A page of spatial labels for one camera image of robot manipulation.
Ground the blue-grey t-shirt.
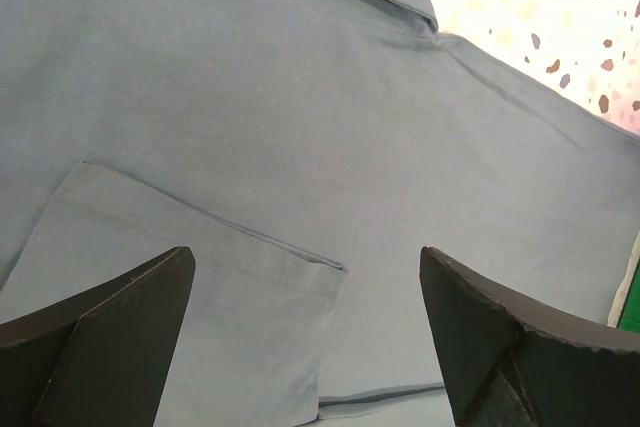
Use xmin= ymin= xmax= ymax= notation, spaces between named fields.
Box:
xmin=1 ymin=0 xmax=639 ymax=426

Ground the green plastic bin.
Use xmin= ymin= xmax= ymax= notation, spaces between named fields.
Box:
xmin=607 ymin=262 xmax=640 ymax=333

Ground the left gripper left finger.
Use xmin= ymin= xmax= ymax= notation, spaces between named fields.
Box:
xmin=1 ymin=247 xmax=195 ymax=426

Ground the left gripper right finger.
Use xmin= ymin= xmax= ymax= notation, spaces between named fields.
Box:
xmin=420 ymin=247 xmax=639 ymax=426

